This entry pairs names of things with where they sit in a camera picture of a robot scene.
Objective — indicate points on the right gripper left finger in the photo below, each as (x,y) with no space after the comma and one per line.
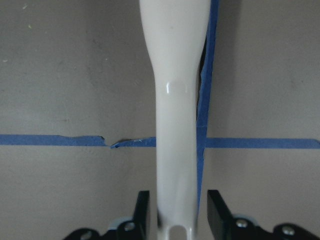
(141,215)

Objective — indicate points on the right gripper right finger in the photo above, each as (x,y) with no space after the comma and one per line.
(219,216)

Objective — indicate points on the cream hand brush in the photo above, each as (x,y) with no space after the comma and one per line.
(175,33)

